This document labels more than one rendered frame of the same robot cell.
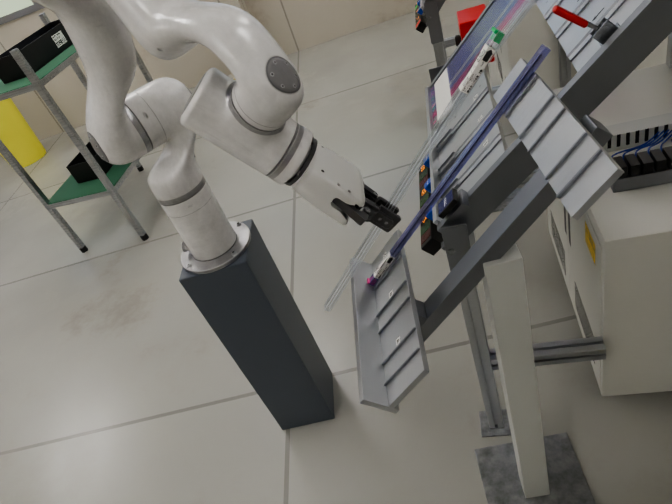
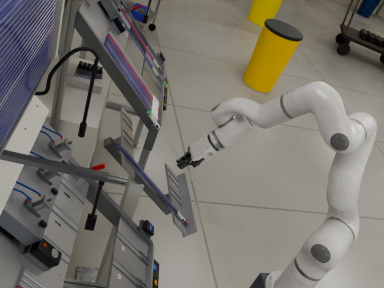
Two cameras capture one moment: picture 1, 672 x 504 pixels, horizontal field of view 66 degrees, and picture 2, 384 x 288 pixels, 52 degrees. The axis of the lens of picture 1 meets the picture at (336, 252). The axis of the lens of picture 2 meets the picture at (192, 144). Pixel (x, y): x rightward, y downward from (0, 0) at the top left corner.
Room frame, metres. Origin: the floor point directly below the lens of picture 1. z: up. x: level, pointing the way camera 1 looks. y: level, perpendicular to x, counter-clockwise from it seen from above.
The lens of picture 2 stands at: (1.66, -0.81, 1.95)
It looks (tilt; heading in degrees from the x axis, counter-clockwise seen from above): 35 degrees down; 145
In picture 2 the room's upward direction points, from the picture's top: 23 degrees clockwise
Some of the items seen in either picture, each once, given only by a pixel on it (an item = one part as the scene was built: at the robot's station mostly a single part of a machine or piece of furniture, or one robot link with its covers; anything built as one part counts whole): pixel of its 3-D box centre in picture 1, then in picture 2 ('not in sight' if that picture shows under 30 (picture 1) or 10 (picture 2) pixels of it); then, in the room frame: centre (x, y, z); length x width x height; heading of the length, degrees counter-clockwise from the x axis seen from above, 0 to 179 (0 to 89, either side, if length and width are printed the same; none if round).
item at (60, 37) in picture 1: (41, 47); not in sight; (3.11, 1.01, 1.01); 0.57 x 0.17 x 0.11; 160
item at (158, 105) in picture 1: (167, 138); (322, 251); (1.15, 0.25, 1.00); 0.19 x 0.12 x 0.24; 116
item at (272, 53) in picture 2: not in sight; (270, 57); (-1.67, 2.10, 0.36); 0.46 x 0.45 x 0.71; 168
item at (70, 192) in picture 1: (92, 124); not in sight; (3.11, 1.01, 0.55); 0.91 x 0.46 x 1.10; 160
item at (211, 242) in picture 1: (200, 220); (297, 280); (1.13, 0.28, 0.79); 0.19 x 0.19 x 0.18
